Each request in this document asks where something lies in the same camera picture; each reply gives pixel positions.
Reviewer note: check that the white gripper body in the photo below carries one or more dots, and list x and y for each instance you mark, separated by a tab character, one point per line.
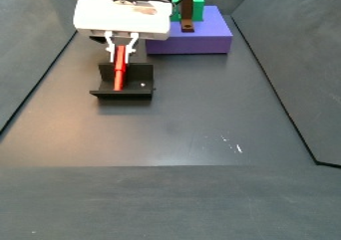
123	17

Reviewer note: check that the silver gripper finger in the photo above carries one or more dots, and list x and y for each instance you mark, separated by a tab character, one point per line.
111	47
130	47

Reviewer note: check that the red hexagonal peg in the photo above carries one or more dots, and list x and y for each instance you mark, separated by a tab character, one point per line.
119	68

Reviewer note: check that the green left block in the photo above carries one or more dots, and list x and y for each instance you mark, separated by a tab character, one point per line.
174	16

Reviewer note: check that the green right block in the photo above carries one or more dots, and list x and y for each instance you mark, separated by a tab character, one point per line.
198	10

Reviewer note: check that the brown slotted upright block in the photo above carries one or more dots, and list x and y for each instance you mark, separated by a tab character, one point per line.
186	13

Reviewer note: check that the black angled holder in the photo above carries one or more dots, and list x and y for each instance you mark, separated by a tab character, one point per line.
138	82

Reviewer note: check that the green block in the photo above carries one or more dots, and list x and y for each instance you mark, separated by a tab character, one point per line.
198	10
174	16

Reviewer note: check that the purple base board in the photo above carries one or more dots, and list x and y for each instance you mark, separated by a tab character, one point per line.
209	39

